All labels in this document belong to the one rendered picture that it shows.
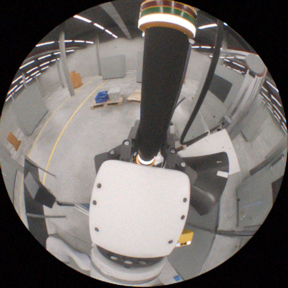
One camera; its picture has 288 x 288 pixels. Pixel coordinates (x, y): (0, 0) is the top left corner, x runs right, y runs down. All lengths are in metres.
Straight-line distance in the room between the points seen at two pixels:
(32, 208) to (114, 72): 7.79
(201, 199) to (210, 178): 0.06
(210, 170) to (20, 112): 6.24
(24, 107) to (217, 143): 6.52
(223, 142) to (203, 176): 0.33
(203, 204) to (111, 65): 7.54
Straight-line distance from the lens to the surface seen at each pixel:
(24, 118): 6.09
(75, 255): 0.61
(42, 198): 0.75
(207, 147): 0.54
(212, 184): 0.24
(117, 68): 7.37
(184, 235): 0.64
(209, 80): 0.15
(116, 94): 3.12
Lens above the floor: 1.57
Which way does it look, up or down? 54 degrees down
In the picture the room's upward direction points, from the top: 6 degrees clockwise
